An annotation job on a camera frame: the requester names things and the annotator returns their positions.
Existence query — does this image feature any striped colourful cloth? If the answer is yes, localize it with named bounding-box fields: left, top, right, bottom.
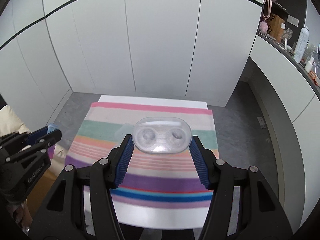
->
left=65, top=102, right=219, bottom=209

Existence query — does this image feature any white spray bottle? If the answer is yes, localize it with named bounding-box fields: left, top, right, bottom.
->
left=293, top=25, right=309, bottom=64

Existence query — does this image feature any cream padded cushion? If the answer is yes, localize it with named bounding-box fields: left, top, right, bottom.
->
left=0, top=105, right=67, bottom=176

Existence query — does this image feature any brown cardboard box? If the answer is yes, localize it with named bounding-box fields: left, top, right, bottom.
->
left=26, top=170, right=57, bottom=218

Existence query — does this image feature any white small bottle on shelf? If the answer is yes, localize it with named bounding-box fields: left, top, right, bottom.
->
left=304, top=56, right=314, bottom=73

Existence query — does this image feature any brown box on shelf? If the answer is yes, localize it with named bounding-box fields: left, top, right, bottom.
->
left=266, top=14, right=285, bottom=42

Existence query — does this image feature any person's left hand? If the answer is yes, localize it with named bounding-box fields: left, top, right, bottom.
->
left=7, top=201, right=33, bottom=235

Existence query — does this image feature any clear contact lens case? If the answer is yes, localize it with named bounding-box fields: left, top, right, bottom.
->
left=132, top=117, right=192, bottom=155

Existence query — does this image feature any pink plush toy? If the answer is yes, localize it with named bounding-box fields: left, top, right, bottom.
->
left=258, top=21, right=268, bottom=34

